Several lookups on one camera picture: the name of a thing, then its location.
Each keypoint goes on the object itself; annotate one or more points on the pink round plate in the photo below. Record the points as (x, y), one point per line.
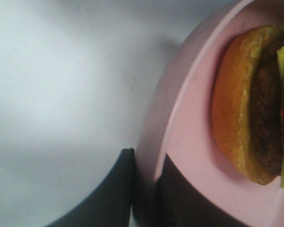
(178, 123)

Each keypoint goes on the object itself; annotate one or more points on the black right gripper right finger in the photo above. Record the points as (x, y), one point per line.
(179, 204)

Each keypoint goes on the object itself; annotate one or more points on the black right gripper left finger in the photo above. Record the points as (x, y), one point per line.
(109, 205)

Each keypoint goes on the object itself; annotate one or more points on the toy hamburger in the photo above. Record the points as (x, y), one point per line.
(248, 104)

